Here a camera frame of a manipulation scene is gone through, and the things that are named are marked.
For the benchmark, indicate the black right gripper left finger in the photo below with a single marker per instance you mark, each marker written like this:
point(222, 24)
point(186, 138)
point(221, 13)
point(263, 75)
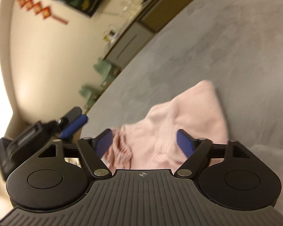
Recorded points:
point(59, 174)

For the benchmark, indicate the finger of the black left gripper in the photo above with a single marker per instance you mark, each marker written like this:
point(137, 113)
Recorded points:
point(69, 117)
point(74, 127)

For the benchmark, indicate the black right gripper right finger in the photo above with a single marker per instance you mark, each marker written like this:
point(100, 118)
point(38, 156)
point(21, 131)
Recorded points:
point(228, 174)

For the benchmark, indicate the pink knitted garment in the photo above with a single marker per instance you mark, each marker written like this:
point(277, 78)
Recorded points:
point(151, 143)

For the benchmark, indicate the green plastic chair far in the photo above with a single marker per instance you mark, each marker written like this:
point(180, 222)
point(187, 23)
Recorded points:
point(90, 96)

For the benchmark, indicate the green plastic chair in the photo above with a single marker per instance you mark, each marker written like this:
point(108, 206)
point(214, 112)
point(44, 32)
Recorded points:
point(107, 71)
point(90, 96)

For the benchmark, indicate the green plastic chair near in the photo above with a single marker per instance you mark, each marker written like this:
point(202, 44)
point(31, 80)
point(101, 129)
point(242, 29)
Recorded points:
point(107, 71)

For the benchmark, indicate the glass jug set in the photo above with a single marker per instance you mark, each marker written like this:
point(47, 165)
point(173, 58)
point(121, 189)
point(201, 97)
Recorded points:
point(129, 8)

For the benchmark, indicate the long grey brown sideboard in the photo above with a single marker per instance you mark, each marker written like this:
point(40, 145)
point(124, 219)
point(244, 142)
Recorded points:
point(152, 18)

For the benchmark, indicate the small items with cables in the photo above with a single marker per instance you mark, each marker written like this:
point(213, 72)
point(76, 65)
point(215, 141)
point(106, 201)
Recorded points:
point(111, 34)

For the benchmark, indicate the red wall decoration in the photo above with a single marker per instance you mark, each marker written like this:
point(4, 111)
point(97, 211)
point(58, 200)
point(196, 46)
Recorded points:
point(38, 9)

